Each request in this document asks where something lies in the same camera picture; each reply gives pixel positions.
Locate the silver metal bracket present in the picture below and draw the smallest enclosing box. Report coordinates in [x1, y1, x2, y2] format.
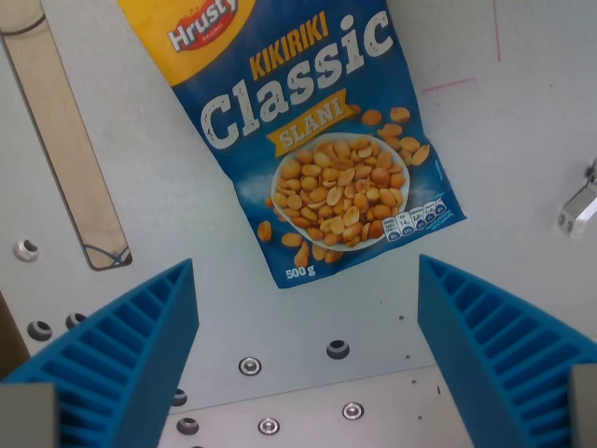
[556, 158, 597, 240]

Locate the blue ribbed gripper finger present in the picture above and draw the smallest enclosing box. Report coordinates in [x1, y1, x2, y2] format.
[417, 254, 597, 448]
[0, 258, 201, 448]

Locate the wooden strip with rounded end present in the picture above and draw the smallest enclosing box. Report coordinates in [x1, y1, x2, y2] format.
[0, 0, 133, 272]

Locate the silver countersunk screw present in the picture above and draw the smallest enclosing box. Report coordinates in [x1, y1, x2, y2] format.
[257, 415, 282, 437]
[341, 399, 366, 422]
[238, 356, 263, 378]

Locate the blue peanut snack bag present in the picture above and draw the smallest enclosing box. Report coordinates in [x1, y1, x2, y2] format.
[117, 0, 467, 289]

